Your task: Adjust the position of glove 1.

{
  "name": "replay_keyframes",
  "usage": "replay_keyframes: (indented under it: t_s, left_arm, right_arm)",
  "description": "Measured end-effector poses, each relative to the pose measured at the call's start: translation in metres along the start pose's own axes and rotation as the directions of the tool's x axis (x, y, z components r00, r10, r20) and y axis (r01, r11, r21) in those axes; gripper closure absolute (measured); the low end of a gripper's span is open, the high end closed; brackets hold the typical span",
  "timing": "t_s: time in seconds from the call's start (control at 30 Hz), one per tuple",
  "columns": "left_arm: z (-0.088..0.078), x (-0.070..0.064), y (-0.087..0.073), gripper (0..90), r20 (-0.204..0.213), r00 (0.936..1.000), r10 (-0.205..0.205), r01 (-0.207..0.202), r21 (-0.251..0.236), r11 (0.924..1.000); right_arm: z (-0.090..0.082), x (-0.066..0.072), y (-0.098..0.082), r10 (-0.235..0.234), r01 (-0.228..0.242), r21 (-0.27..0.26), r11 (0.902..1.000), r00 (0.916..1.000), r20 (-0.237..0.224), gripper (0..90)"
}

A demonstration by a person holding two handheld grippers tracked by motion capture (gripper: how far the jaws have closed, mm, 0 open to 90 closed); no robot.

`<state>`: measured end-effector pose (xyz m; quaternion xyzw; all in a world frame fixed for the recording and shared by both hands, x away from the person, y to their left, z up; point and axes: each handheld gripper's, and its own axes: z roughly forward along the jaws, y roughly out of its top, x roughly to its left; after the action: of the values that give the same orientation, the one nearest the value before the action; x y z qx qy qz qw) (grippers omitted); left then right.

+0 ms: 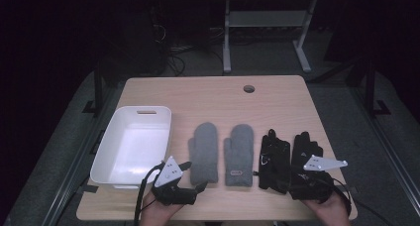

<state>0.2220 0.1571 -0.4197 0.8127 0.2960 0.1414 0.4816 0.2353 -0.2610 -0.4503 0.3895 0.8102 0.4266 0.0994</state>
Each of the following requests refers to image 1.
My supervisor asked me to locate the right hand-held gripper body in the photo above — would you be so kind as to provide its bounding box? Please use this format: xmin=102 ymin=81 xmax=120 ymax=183
xmin=290 ymin=155 xmax=349 ymax=204

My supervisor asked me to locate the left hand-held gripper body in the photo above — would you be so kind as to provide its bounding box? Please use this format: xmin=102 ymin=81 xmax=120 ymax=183
xmin=152 ymin=156 xmax=199 ymax=206

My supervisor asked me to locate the plain grey mitten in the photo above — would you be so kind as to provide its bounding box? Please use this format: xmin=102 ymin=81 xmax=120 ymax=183
xmin=187 ymin=121 xmax=220 ymax=186

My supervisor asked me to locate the black glove with white mark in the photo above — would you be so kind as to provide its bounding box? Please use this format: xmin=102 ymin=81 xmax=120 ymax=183
xmin=289 ymin=131 xmax=325 ymax=200

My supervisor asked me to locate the white plastic bin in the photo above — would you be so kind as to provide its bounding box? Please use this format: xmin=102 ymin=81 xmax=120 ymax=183
xmin=89 ymin=105 xmax=172 ymax=190

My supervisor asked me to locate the grey mitten with label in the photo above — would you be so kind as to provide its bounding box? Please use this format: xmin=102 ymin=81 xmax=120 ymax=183
xmin=223 ymin=123 xmax=255 ymax=187

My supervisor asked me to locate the person's left hand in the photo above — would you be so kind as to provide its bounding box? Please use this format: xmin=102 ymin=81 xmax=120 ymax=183
xmin=138 ymin=189 xmax=184 ymax=226

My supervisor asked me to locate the person's right hand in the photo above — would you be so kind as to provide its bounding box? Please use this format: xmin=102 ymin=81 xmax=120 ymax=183
xmin=301 ymin=190 xmax=352 ymax=226

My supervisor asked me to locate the black glove with metal clip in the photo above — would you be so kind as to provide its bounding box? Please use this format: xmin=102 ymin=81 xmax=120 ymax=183
xmin=258 ymin=129 xmax=292 ymax=194

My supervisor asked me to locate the black computer tower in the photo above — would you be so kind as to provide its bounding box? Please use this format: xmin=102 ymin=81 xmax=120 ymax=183
xmin=98 ymin=4 xmax=170 ymax=80

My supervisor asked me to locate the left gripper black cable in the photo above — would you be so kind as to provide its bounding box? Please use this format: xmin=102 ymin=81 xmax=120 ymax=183
xmin=133 ymin=162 xmax=165 ymax=226

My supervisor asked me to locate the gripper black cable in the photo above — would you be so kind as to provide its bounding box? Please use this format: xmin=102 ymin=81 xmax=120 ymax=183
xmin=330 ymin=176 xmax=394 ymax=226
xmin=133 ymin=162 xmax=165 ymax=226

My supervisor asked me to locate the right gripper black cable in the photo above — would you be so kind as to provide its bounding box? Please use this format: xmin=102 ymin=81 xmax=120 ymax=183
xmin=330 ymin=176 xmax=394 ymax=226

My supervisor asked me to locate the black metal post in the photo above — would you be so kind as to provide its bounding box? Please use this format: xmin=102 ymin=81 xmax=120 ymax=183
xmin=82 ymin=61 xmax=104 ymax=118
xmin=365 ymin=56 xmax=391 ymax=117

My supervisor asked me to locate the tangle of floor cables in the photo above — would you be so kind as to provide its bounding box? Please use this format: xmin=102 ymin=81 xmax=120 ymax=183
xmin=164 ymin=44 xmax=226 ymax=77

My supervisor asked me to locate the white metal desk frame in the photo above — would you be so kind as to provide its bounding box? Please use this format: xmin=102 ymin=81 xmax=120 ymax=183
xmin=222 ymin=0 xmax=318 ymax=74

